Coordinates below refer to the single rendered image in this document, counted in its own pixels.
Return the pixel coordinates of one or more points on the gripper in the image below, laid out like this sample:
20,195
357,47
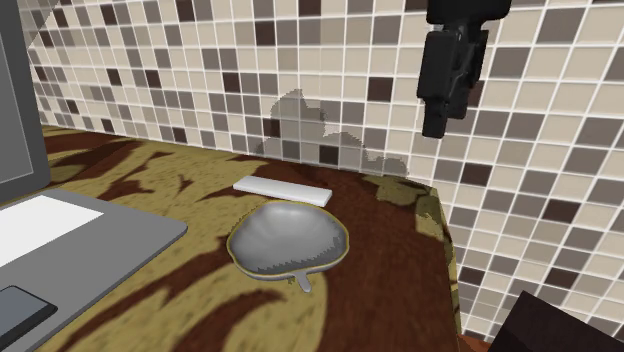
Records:
468,10

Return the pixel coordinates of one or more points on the grey laptop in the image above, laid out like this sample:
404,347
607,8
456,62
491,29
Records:
102,253

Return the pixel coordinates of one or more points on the white flat bar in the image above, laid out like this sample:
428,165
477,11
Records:
282,190

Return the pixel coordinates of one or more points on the grey leaf-shaped dish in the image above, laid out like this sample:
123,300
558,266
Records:
287,239

